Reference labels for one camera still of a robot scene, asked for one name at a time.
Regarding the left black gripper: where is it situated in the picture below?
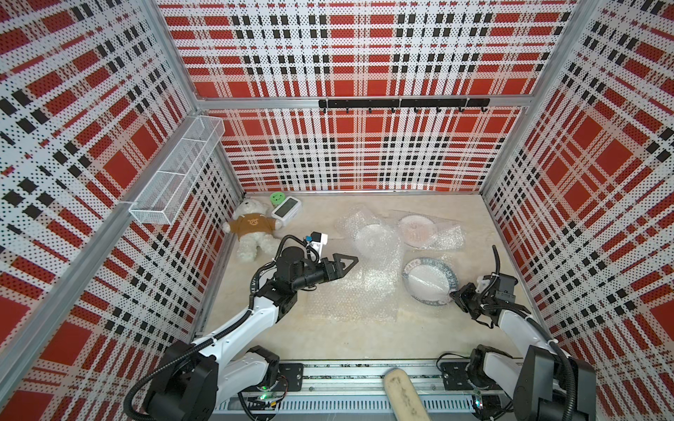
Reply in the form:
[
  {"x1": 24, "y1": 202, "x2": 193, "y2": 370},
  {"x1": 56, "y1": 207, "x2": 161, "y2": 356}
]
[{"x1": 291, "y1": 253, "x2": 357, "y2": 291}]

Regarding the bubble wrap sheet front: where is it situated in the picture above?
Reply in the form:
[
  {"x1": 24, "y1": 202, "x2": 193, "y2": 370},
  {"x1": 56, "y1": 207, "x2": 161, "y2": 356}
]
[{"x1": 305, "y1": 269, "x2": 398, "y2": 322}]

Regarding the green rimmed plate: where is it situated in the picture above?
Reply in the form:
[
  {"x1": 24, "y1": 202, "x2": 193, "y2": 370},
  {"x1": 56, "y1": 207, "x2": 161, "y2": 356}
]
[{"x1": 402, "y1": 257, "x2": 459, "y2": 306}]

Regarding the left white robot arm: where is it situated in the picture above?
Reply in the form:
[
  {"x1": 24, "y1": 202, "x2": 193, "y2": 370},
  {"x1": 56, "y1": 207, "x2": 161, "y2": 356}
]
[{"x1": 123, "y1": 233, "x2": 359, "y2": 420}]

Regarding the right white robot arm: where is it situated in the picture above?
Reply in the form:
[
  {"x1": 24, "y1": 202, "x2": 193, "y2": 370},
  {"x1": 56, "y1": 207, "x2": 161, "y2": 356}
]
[{"x1": 449, "y1": 272, "x2": 596, "y2": 420}]

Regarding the pink plate in wrap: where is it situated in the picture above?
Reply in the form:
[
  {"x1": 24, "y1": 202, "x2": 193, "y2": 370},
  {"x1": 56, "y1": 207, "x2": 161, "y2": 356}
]
[{"x1": 398, "y1": 214, "x2": 437, "y2": 249}]

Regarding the white embossed plate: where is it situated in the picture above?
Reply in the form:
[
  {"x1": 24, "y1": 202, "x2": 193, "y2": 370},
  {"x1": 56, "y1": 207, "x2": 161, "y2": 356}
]
[{"x1": 354, "y1": 224, "x2": 400, "y2": 267}]

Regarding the white green small device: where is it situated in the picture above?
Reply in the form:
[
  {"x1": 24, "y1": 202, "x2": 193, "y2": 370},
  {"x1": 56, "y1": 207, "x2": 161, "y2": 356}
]
[{"x1": 272, "y1": 196, "x2": 302, "y2": 225}]

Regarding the beige teddy bear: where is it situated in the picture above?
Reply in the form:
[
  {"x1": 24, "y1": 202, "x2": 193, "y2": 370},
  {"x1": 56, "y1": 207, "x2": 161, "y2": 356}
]
[{"x1": 225, "y1": 198, "x2": 284, "y2": 262}]

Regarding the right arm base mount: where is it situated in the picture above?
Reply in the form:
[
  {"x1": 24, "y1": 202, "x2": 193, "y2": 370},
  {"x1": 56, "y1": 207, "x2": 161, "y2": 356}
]
[{"x1": 435, "y1": 359, "x2": 514, "y2": 420}]

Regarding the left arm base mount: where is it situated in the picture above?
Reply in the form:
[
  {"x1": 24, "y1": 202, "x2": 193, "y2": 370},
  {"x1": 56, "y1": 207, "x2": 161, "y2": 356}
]
[{"x1": 232, "y1": 361, "x2": 307, "y2": 414}]

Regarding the wooden brush handle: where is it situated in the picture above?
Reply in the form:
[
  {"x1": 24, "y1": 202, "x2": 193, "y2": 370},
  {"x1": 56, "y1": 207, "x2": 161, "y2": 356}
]
[{"x1": 383, "y1": 368, "x2": 430, "y2": 421}]

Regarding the clear wall shelf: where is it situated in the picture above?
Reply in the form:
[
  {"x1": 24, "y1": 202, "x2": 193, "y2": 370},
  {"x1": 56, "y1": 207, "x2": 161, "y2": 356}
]
[{"x1": 130, "y1": 116, "x2": 224, "y2": 226}]

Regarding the black hook rail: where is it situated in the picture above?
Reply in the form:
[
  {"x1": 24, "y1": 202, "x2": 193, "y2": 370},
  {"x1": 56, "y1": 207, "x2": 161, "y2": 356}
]
[{"x1": 318, "y1": 98, "x2": 491, "y2": 112}]

